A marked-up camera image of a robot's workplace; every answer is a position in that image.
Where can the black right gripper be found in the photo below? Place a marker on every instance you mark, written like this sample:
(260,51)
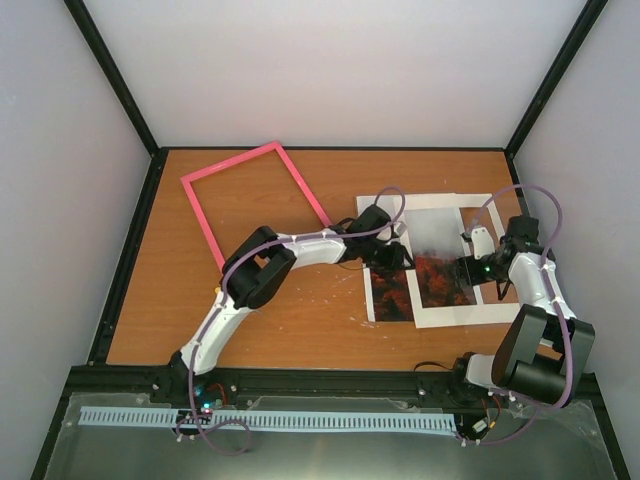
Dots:
(466,273)

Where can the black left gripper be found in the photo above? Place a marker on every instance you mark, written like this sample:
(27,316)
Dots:
(392,261)

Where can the white passe-partout mat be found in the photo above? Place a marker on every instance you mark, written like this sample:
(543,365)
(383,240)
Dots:
(488,309)

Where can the autumn forest photo print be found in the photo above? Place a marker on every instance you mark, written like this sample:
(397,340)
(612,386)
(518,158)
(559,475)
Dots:
(434,244)

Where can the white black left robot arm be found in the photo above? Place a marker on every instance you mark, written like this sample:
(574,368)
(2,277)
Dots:
(254,273)

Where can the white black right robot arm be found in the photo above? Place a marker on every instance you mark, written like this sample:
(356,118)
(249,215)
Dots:
(545,350)

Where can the left controller board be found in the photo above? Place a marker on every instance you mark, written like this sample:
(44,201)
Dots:
(208,399)

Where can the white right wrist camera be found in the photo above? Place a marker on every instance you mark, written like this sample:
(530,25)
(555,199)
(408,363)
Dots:
(481,241)

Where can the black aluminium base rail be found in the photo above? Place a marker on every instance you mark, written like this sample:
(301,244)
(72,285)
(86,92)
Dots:
(422,388)

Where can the right connector with wires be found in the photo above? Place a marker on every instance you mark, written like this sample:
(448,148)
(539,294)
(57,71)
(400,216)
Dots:
(492,406)

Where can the metal base plate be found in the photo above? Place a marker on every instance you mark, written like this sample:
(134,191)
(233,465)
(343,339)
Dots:
(566,444)

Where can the black enclosure post right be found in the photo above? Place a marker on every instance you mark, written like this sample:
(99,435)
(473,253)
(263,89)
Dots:
(572,44)

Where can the black enclosure post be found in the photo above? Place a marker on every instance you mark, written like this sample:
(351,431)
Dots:
(572,44)
(101,53)

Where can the light blue cable duct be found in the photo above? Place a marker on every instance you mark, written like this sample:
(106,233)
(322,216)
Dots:
(272,421)

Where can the black enclosure post left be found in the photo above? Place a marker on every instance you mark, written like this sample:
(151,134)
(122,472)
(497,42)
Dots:
(101,53)

